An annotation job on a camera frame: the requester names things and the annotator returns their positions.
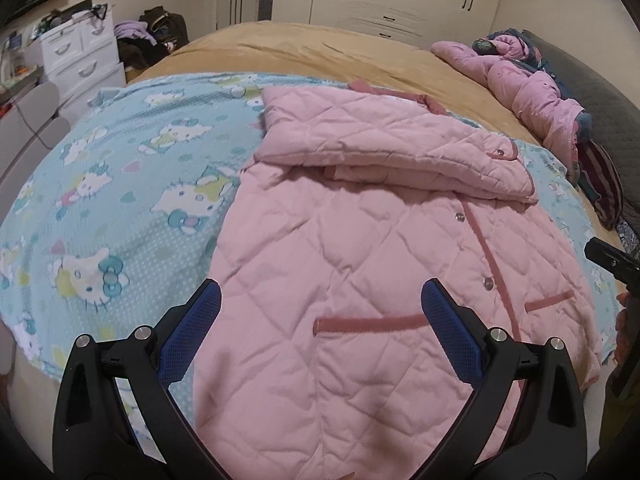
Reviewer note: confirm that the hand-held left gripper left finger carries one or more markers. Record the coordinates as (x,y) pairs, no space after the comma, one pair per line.
(192,327)

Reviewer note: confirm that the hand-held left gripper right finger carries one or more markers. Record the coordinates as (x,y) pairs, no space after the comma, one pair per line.
(452,327)

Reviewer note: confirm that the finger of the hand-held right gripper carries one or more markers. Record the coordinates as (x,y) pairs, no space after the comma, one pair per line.
(612,260)

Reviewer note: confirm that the pink quilted jacket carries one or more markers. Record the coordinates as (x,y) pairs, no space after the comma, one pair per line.
(380,240)

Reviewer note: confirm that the dark clothes pile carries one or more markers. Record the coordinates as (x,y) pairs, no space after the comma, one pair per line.
(142,52)

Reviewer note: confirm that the blue patterned cloth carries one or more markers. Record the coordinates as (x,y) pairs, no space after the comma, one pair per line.
(629,235)

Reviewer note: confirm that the striped dark red cloth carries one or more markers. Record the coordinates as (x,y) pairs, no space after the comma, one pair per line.
(602,182)

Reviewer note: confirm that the grey quilted headboard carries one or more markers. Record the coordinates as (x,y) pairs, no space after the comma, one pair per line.
(607,105)

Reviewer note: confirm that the blue cartoon cat blanket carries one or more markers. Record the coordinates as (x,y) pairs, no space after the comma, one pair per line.
(125,185)

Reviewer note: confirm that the pink padded coat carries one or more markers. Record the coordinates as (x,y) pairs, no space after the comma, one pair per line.
(520,85)

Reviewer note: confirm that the grey chair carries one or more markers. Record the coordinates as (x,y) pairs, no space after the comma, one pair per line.
(30,130)

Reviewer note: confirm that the white drawer cabinet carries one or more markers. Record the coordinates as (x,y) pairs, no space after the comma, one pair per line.
(82,65)

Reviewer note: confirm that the purple clothing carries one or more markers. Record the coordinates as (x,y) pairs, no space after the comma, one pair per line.
(132,31)

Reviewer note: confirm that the black backpack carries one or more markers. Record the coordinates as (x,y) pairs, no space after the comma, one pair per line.
(165,25)

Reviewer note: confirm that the bed with tan sheet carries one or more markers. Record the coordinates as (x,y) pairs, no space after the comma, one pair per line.
(320,50)

